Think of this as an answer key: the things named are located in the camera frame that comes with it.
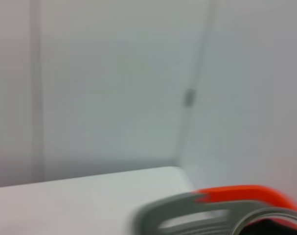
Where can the glass teacup with black base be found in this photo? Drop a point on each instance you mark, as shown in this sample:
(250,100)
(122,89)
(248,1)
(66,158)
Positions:
(273,226)

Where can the grey perforated plastic storage bin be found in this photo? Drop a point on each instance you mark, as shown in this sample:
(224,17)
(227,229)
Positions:
(158,213)

